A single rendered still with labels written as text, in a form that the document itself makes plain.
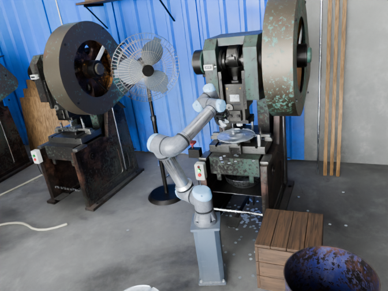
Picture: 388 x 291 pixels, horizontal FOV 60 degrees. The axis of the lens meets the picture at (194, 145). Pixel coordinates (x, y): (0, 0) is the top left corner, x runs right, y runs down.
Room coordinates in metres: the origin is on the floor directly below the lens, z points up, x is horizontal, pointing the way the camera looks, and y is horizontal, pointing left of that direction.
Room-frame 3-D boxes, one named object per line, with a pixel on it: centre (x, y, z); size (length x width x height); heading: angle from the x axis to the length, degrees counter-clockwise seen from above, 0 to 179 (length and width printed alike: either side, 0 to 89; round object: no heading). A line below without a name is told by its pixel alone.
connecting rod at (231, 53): (2.51, -0.38, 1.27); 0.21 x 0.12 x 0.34; 154
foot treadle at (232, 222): (2.39, -0.32, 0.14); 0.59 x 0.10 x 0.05; 154
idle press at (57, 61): (3.60, 1.01, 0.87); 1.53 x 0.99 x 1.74; 152
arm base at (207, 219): (1.82, -0.01, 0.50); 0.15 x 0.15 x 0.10
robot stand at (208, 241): (1.82, -0.01, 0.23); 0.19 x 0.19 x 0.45; 83
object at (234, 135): (2.40, -0.33, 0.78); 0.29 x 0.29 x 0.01
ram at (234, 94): (2.47, -0.37, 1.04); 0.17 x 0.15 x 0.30; 154
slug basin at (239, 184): (2.51, -0.38, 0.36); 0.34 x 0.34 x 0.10
